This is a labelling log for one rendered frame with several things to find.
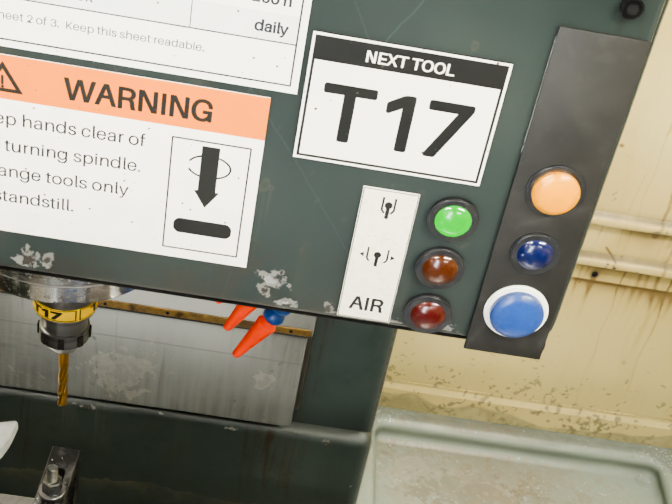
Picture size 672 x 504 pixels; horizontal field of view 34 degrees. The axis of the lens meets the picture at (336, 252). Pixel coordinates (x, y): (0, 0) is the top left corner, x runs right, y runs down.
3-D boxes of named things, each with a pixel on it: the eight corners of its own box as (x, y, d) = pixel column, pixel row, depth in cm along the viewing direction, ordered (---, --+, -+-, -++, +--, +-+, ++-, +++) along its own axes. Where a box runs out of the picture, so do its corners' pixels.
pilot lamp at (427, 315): (442, 336, 62) (451, 305, 61) (404, 330, 62) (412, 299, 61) (442, 329, 63) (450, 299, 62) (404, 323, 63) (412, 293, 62)
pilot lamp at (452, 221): (468, 243, 59) (478, 209, 58) (428, 237, 59) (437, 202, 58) (468, 237, 59) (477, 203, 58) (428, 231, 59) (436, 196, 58)
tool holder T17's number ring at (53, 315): (101, 286, 91) (101, 275, 90) (93, 325, 87) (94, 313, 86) (38, 280, 90) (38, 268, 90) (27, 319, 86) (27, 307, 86)
